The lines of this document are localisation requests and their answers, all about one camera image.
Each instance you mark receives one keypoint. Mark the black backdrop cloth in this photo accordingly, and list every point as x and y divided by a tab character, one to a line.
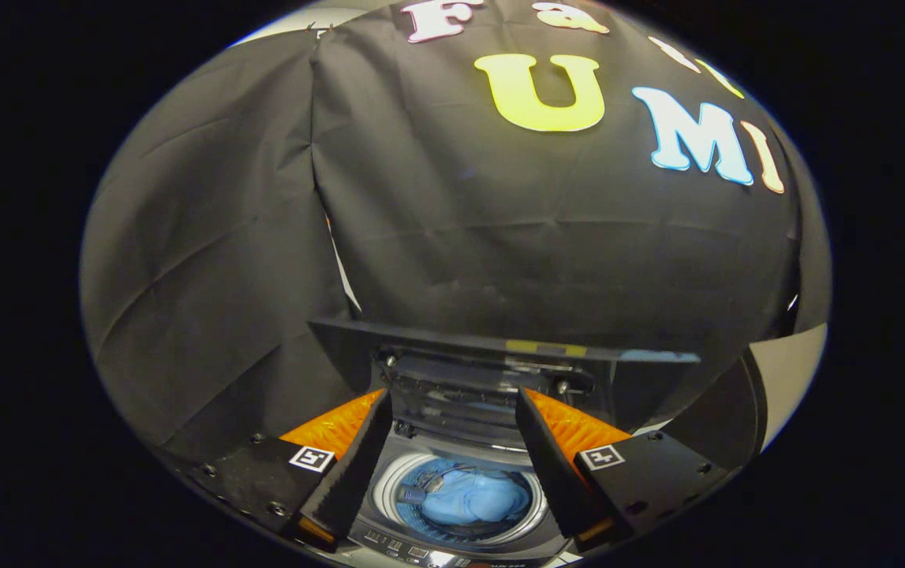
460	221

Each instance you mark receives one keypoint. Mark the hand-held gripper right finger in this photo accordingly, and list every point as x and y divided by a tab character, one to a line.
551	465

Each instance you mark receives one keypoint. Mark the light blue polo shirt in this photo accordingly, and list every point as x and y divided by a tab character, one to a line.
476	498

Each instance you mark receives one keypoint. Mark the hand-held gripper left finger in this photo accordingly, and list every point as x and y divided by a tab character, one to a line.
353	469

